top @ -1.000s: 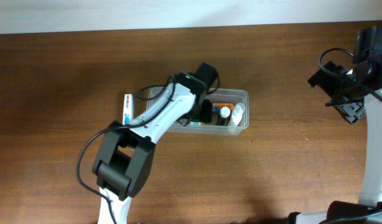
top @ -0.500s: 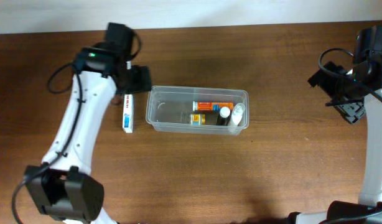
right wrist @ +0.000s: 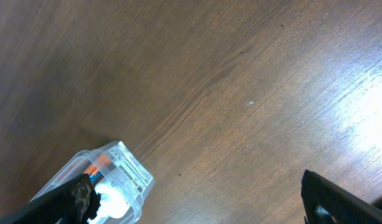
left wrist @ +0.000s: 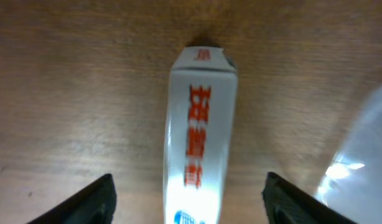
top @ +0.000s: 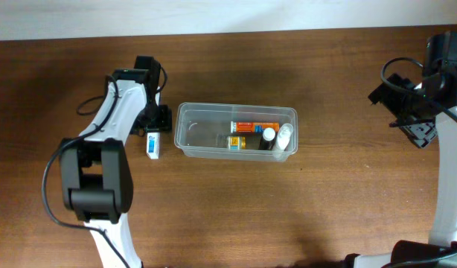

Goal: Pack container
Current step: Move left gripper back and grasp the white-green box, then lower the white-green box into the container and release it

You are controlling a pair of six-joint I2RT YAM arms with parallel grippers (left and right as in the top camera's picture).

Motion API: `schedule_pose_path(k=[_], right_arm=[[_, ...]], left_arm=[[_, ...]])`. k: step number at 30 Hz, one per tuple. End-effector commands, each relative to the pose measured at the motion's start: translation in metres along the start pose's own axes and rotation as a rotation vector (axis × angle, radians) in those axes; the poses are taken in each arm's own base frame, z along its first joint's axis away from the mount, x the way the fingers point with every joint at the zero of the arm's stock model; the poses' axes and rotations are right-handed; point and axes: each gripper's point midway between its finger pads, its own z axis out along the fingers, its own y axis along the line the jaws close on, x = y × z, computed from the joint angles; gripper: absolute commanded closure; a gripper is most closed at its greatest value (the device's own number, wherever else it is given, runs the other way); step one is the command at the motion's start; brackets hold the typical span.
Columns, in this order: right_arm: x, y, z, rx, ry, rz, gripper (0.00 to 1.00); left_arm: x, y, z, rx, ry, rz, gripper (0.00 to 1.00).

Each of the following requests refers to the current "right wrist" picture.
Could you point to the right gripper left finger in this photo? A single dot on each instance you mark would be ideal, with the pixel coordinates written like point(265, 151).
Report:
point(74, 202)

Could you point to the orange tablet tube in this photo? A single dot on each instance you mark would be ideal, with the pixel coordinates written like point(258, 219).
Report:
point(94, 169)

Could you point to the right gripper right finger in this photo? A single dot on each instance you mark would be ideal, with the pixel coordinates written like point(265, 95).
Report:
point(326, 202)

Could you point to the clear plastic container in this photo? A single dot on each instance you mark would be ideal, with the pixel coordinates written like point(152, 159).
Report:
point(125, 174)

